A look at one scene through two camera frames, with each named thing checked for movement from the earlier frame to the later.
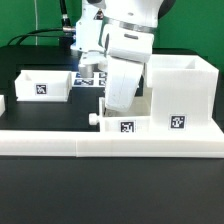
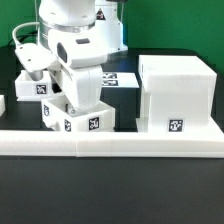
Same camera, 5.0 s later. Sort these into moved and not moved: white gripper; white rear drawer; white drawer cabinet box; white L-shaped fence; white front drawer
Moved: white gripper; white front drawer
Not moved: white L-shaped fence; white rear drawer; white drawer cabinet box
